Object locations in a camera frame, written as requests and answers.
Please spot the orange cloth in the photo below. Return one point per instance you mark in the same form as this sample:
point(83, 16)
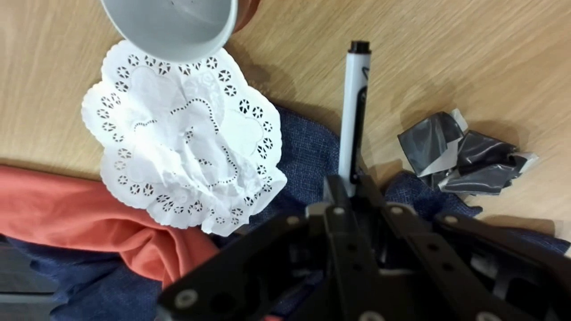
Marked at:
point(80, 214)

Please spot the crumpled grey foil wrapper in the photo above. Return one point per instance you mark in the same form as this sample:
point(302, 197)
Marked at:
point(468, 156)

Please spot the mug cup grey inside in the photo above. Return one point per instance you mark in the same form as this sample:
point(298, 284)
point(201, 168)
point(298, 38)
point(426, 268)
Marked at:
point(178, 26)

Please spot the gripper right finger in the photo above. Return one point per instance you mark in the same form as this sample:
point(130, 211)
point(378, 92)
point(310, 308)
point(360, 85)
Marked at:
point(428, 249)

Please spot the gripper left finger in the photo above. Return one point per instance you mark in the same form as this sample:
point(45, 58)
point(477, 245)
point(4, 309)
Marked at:
point(343, 240)

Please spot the white brush pen black cap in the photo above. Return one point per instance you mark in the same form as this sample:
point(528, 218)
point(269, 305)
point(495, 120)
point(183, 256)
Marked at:
point(352, 102)

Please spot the blue denim cloth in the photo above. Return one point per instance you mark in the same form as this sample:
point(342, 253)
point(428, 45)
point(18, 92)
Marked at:
point(308, 151)

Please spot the white paper lace doily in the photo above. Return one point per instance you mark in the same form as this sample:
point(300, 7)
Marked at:
point(178, 142)

